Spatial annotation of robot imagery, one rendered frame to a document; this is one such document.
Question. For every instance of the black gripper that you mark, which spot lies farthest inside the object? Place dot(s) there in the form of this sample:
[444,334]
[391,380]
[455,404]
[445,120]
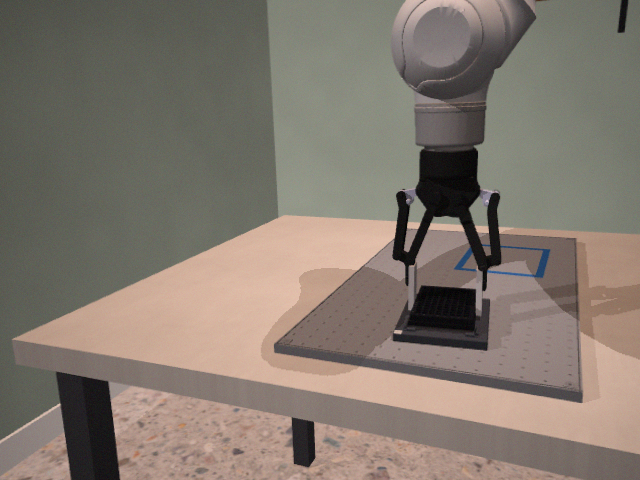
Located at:
[448,195]

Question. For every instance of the blue tape outline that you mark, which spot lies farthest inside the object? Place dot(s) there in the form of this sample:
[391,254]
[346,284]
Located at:
[539,273]

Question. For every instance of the black well plate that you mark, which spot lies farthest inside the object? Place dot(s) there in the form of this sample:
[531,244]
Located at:
[444,307]

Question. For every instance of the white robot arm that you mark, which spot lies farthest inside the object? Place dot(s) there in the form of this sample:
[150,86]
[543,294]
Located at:
[445,49]

